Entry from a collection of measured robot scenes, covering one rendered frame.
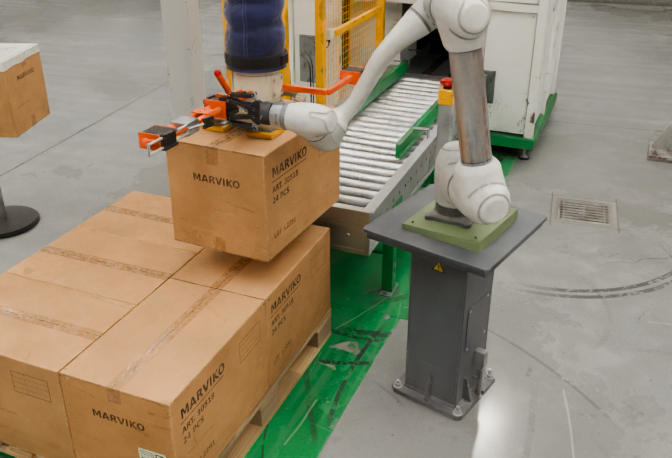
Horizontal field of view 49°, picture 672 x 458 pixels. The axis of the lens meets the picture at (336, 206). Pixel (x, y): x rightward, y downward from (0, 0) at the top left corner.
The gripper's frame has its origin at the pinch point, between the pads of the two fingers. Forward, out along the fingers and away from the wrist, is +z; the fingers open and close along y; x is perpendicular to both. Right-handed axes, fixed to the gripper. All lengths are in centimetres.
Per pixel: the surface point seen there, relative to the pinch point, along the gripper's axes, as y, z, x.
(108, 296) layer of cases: 65, 33, -30
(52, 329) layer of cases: 65, 38, -53
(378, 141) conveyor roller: 65, -4, 152
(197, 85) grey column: 39, 95, 132
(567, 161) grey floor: 120, -93, 302
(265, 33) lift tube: -21.1, -7.9, 20.2
